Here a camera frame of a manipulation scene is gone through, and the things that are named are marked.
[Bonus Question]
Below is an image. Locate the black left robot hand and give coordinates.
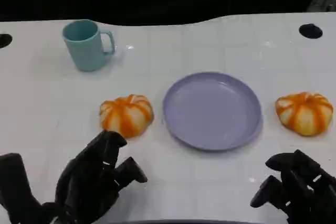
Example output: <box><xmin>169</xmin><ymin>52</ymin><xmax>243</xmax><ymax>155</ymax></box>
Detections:
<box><xmin>54</xmin><ymin>130</ymin><xmax>148</xmax><ymax>224</ymax></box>

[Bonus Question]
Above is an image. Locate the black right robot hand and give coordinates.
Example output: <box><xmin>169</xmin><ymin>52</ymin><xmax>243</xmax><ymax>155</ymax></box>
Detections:
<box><xmin>249</xmin><ymin>149</ymin><xmax>336</xmax><ymax>224</ymax></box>

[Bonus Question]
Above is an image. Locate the orange and white bread roll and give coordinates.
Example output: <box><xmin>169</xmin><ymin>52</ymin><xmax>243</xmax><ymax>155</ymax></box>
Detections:
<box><xmin>275</xmin><ymin>92</ymin><xmax>334</xmax><ymax>137</ymax></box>
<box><xmin>99</xmin><ymin>94</ymin><xmax>155</xmax><ymax>138</ymax></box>

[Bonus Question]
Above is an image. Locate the lilac plate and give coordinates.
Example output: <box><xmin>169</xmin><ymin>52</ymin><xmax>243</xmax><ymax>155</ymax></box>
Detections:
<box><xmin>162</xmin><ymin>71</ymin><xmax>263</xmax><ymax>152</ymax></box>

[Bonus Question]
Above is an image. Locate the pale green mug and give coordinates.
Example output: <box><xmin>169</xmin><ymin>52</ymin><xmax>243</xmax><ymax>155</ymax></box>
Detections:
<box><xmin>62</xmin><ymin>19</ymin><xmax>116</xmax><ymax>72</ymax></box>

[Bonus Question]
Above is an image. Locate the black table grommet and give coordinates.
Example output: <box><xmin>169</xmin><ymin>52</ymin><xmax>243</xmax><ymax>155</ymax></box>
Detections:
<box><xmin>0</xmin><ymin>34</ymin><xmax>13</xmax><ymax>49</ymax></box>
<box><xmin>298</xmin><ymin>23</ymin><xmax>323</xmax><ymax>39</ymax></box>

